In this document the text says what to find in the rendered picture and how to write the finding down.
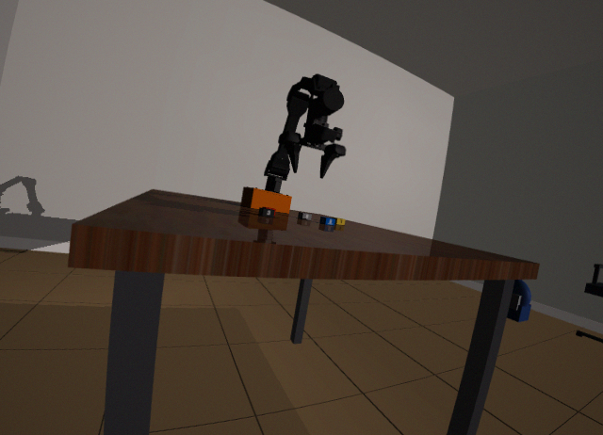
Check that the blue block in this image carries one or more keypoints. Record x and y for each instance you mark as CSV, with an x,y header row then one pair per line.
x,y
327,220

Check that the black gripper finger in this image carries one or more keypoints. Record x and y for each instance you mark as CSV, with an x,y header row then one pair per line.
x,y
326,161
293,150

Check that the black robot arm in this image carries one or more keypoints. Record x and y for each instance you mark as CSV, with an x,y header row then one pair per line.
x,y
329,100

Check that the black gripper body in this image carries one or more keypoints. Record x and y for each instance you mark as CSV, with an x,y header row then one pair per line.
x,y
292,137

